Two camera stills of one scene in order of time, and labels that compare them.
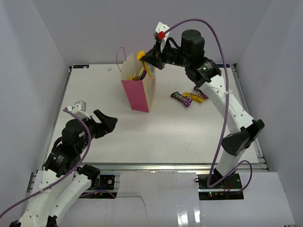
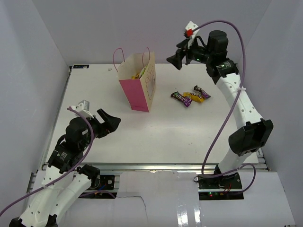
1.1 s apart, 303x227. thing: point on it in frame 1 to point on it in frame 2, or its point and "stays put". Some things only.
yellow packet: [139, 55] to [134, 77]
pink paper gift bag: [138, 80] stays put
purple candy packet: [179, 97] stays put
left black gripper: [107, 124] stays put
